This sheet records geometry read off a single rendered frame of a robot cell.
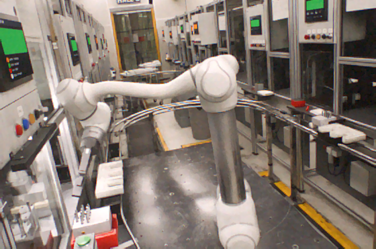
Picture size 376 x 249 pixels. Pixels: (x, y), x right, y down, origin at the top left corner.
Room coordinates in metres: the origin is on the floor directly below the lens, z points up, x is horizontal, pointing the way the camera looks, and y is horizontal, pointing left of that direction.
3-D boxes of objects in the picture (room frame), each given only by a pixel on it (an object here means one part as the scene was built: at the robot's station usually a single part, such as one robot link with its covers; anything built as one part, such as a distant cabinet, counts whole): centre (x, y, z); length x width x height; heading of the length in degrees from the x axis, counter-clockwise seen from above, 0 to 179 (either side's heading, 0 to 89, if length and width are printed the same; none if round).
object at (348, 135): (1.82, -0.99, 0.84); 0.37 x 0.14 x 0.10; 11
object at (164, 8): (10.11, -1.65, 1.65); 4.64 x 0.08 x 3.30; 101
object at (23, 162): (0.81, 0.45, 1.37); 0.36 x 0.04 x 0.04; 11
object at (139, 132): (5.89, 1.00, 0.01); 5.85 x 0.59 x 0.01; 11
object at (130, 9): (9.53, 1.30, 1.31); 1.36 x 0.10 x 2.62; 101
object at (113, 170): (1.53, 0.48, 0.84); 0.36 x 0.14 x 0.10; 11
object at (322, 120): (1.94, -0.97, 0.92); 0.13 x 0.10 x 0.09; 101
